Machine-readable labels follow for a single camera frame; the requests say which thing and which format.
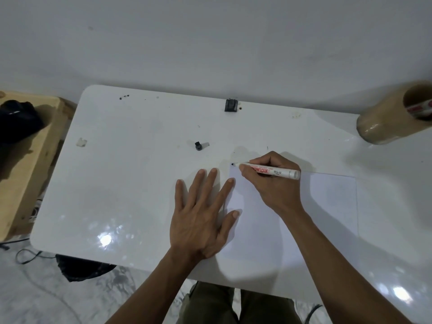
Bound wooden pen holder cup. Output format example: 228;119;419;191
356;81;432;145

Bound white paper sheet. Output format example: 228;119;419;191
211;163;360;287

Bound person's right forearm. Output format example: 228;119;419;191
280;211;414;324

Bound black cloth bundle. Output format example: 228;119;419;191
0;99;45;144

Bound person's left hand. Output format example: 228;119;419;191
169;167;241;263

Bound black marker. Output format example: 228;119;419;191
231;161;301;180

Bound person's right hand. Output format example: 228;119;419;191
238;150;307;221

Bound olive green trousers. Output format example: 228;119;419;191
177;281;303;324

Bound red marker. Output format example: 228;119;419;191
406;99;432;119

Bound person's left forearm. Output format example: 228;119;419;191
103;247;212;324

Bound black bag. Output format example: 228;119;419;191
55;254;117;283

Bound wooden bench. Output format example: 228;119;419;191
0;90;77;243

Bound black cable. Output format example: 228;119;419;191
0;243;56;266
305;304;324;324

